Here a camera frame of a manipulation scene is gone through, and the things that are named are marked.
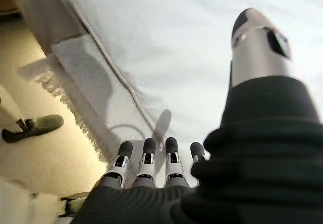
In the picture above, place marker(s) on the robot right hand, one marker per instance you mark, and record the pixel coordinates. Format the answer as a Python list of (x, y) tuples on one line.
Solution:
[(252, 171)]

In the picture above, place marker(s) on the white duvet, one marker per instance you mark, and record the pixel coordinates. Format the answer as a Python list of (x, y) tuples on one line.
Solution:
[(189, 45)]

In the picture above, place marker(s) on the white fringed throw blanket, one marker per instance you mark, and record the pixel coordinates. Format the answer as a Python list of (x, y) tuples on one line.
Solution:
[(83, 70)]

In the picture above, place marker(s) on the dark robot left foot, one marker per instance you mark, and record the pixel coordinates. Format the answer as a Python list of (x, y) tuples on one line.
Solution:
[(43, 126)]

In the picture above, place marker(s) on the beige bedspread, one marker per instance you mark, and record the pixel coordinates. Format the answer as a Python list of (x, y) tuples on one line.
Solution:
[(45, 12)]

